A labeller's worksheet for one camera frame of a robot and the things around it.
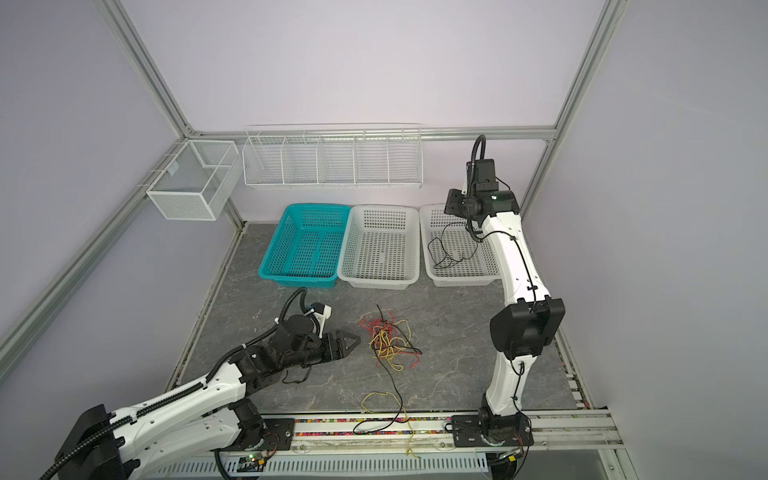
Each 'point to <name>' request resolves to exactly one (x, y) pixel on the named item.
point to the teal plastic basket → (305, 248)
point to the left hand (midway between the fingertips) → (352, 347)
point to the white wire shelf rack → (334, 155)
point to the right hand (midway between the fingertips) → (457, 204)
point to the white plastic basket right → (481, 270)
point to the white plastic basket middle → (379, 246)
